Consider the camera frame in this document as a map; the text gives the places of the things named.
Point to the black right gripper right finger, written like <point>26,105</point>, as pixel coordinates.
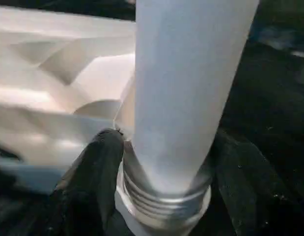
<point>245,191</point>

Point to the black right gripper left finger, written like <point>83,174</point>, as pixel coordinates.
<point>88,191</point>

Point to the black work mat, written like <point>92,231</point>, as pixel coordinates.
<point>269,98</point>

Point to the white plastic table leg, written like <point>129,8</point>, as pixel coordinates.
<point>186,98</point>

